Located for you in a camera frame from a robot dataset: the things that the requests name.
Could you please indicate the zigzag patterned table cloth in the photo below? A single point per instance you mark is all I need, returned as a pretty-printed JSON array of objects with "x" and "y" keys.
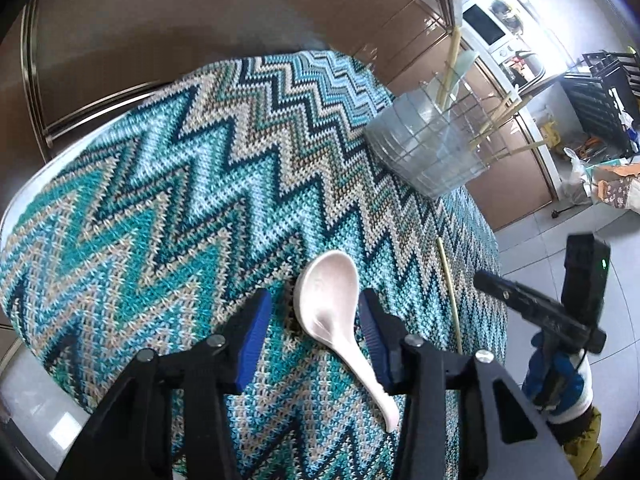
[{"x": 232, "y": 179}]

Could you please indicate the black wall rack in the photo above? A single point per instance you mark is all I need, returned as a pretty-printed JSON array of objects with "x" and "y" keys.
[{"x": 603, "y": 89}]

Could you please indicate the hanging patterned apron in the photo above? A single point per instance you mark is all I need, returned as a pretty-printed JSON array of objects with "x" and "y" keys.
[{"x": 617, "y": 186}]

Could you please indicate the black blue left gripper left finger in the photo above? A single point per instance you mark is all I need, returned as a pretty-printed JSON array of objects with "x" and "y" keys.
[{"x": 129, "y": 434}]

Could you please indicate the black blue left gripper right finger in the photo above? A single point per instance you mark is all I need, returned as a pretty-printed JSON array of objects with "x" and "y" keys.
[{"x": 501, "y": 435}]

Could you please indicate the blue gloved hand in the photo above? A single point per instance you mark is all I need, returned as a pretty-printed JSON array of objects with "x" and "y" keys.
[{"x": 559, "y": 385}]

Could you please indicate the wire utensil holder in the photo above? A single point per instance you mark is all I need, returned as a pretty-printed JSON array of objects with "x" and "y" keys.
[{"x": 428, "y": 148}]

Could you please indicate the white microwave oven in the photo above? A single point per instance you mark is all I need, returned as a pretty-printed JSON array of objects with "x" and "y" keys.
[{"x": 492, "y": 34}]

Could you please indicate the white ceramic spoon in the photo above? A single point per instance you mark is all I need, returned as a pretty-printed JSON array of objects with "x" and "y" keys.
[
  {"x": 466, "y": 60},
  {"x": 326, "y": 297}
]

